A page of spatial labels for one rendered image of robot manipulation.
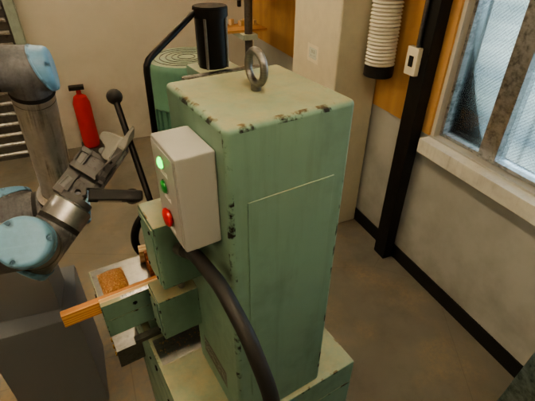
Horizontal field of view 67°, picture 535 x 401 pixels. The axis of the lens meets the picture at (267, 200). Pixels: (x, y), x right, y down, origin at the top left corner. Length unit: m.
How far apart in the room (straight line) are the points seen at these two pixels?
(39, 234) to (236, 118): 0.42
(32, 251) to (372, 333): 1.78
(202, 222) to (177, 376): 0.59
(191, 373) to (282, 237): 0.56
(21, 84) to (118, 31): 2.70
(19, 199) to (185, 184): 1.15
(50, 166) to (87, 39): 2.54
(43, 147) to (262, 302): 0.89
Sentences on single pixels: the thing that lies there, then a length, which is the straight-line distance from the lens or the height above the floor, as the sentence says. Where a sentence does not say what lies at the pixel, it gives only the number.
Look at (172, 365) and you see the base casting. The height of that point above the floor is 0.80.
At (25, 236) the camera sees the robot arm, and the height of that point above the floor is 1.29.
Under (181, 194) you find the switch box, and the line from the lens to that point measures 0.56.
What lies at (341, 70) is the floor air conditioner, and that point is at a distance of 2.33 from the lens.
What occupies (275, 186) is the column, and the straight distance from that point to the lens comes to 0.60.
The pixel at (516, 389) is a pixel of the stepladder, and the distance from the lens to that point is 1.23.
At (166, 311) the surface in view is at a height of 1.05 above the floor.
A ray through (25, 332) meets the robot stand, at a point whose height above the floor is 0.55.
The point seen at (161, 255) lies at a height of 1.24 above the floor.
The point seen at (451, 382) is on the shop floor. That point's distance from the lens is 2.20.
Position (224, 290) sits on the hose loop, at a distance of 0.61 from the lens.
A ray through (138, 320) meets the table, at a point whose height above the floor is 0.86.
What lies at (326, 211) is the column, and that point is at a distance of 0.69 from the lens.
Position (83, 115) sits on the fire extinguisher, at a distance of 3.89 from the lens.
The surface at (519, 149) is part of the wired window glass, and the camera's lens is 2.01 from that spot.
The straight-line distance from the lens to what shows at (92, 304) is 1.14.
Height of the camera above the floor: 1.73
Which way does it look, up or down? 34 degrees down
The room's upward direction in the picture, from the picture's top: 1 degrees clockwise
